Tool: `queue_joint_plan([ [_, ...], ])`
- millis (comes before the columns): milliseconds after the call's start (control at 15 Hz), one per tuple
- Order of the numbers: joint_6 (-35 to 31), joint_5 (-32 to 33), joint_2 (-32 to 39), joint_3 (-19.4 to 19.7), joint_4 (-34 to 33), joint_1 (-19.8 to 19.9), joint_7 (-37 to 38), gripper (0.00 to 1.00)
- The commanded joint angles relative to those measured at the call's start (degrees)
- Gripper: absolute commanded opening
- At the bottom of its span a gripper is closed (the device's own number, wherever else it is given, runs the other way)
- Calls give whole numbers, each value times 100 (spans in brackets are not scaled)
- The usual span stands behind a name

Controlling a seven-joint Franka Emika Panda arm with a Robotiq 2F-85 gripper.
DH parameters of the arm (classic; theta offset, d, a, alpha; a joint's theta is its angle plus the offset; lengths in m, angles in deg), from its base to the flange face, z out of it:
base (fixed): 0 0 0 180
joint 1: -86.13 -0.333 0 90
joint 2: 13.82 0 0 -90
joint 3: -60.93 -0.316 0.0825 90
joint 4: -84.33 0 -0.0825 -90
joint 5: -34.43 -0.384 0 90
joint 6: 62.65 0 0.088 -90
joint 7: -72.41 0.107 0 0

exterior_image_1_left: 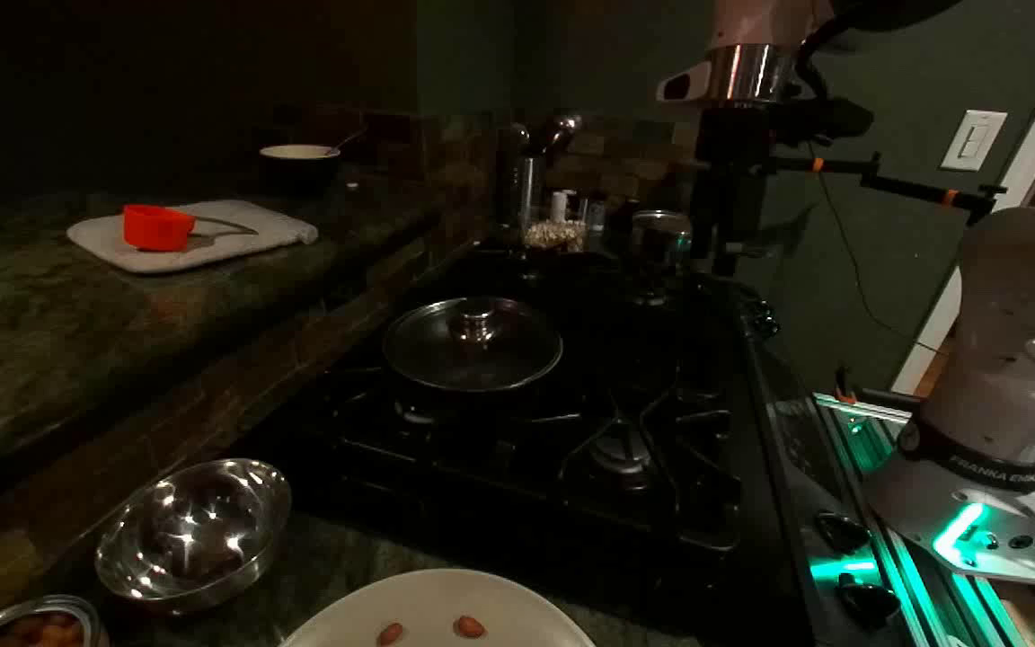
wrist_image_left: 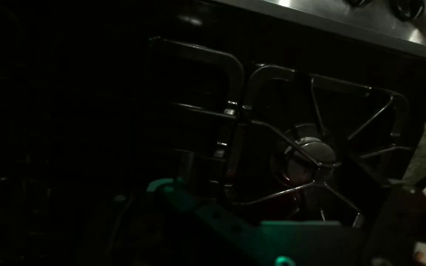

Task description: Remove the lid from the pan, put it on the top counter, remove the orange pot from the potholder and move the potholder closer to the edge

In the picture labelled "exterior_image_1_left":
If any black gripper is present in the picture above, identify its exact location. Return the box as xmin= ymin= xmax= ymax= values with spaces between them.
xmin=691 ymin=101 xmax=787 ymax=282

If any glass lid with steel knob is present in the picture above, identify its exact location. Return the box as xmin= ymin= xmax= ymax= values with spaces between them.
xmin=376 ymin=291 xmax=566 ymax=394

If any black frying pan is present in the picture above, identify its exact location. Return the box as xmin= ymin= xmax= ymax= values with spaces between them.
xmin=376 ymin=312 xmax=570 ymax=424

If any steel cup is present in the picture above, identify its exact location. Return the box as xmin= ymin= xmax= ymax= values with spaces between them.
xmin=629 ymin=204 xmax=696 ymax=287

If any black rod with orange clips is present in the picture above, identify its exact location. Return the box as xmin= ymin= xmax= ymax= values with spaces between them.
xmin=764 ymin=152 xmax=1010 ymax=228

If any small spice jar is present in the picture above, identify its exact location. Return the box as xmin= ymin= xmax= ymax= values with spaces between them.
xmin=546 ymin=188 xmax=583 ymax=233

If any metal clamp with orange tip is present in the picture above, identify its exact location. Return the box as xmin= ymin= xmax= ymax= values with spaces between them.
xmin=810 ymin=376 xmax=919 ymax=430

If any black gas stove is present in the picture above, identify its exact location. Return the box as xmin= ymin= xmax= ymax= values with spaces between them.
xmin=281 ymin=239 xmax=814 ymax=647

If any black stove knob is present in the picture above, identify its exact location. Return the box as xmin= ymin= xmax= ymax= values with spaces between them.
xmin=814 ymin=514 xmax=870 ymax=557
xmin=837 ymin=571 xmax=904 ymax=634

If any dark bowl with white inside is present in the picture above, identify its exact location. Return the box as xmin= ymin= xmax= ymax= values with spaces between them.
xmin=254 ymin=142 xmax=345 ymax=198

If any white quilted mat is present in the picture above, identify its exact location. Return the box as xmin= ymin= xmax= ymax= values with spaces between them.
xmin=65 ymin=193 xmax=323 ymax=277

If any shiny steel bowl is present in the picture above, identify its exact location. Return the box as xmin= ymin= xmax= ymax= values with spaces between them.
xmin=93 ymin=452 xmax=293 ymax=615

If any small bowl with food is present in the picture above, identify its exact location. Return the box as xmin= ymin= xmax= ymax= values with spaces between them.
xmin=0 ymin=590 xmax=110 ymax=647

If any thin black cable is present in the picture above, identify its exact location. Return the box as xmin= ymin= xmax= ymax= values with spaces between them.
xmin=814 ymin=166 xmax=897 ymax=345

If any white wall switch plate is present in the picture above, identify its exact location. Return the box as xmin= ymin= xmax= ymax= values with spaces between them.
xmin=937 ymin=107 xmax=1010 ymax=176

